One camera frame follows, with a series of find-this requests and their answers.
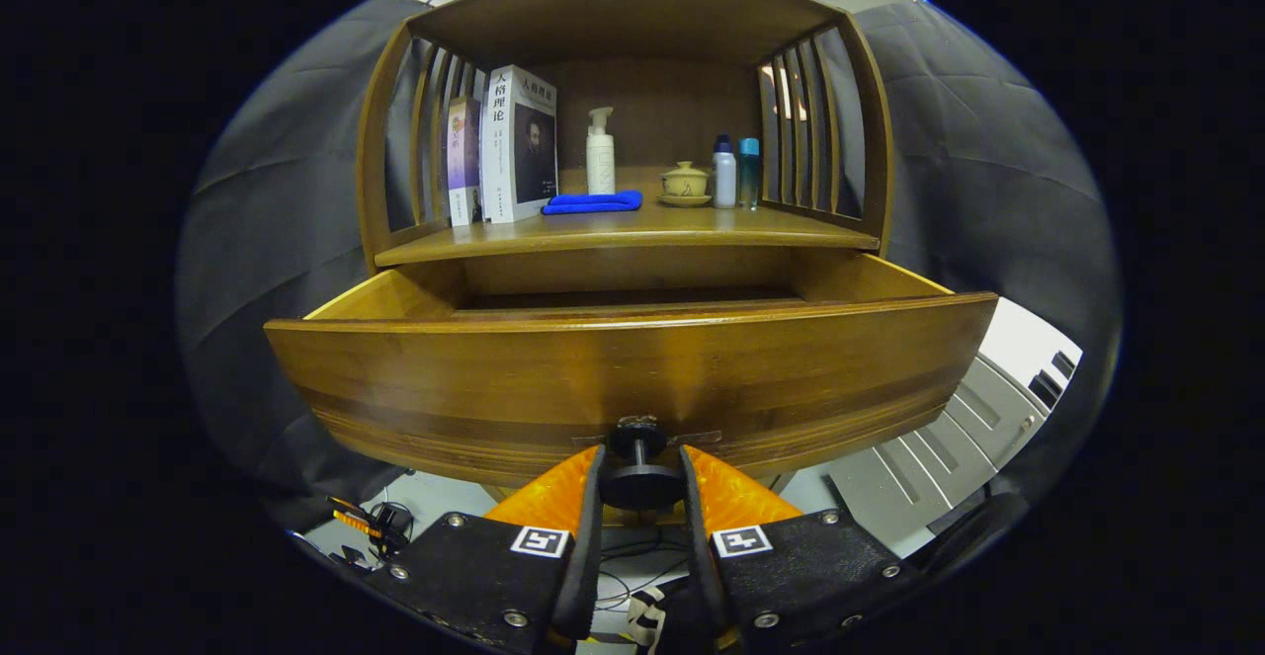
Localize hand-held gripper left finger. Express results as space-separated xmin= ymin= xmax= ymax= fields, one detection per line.
xmin=366 ymin=445 xmax=606 ymax=655

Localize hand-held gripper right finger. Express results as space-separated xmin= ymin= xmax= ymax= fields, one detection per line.
xmin=679 ymin=445 xmax=920 ymax=655

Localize wooden drawer with black knob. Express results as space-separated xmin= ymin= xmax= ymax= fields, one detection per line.
xmin=264 ymin=252 xmax=999 ymax=513

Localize white grey side cabinet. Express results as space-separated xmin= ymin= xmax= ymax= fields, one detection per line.
xmin=825 ymin=297 xmax=1083 ymax=559

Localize wooden countertop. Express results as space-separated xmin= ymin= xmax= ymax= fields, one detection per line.
xmin=374 ymin=166 xmax=881 ymax=268

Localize wooden cabinet with slatted sides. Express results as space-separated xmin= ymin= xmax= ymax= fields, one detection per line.
xmin=356 ymin=0 xmax=895 ymax=271

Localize black orange device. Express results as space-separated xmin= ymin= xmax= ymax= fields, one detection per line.
xmin=326 ymin=495 xmax=416 ymax=559

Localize folded blue cloth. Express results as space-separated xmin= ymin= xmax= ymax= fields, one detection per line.
xmin=541 ymin=190 xmax=644 ymax=215

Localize beige lidded teacup with saucer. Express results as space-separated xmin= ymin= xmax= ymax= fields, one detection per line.
xmin=657 ymin=161 xmax=713 ymax=208

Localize white bottle with blue cap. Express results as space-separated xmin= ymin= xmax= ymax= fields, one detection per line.
xmin=713 ymin=134 xmax=738 ymax=209

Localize teal bottle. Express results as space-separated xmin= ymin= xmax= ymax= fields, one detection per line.
xmin=738 ymin=137 xmax=762 ymax=209

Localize white pump bottle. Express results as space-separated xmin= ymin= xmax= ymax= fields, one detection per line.
xmin=585 ymin=107 xmax=617 ymax=196

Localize thick white book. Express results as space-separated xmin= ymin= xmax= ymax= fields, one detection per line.
xmin=480 ymin=64 xmax=558 ymax=224

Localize thin purple book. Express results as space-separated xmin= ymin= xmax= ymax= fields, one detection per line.
xmin=447 ymin=96 xmax=483 ymax=228

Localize black floor cables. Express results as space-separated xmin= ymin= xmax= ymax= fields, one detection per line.
xmin=593 ymin=527 xmax=693 ymax=616

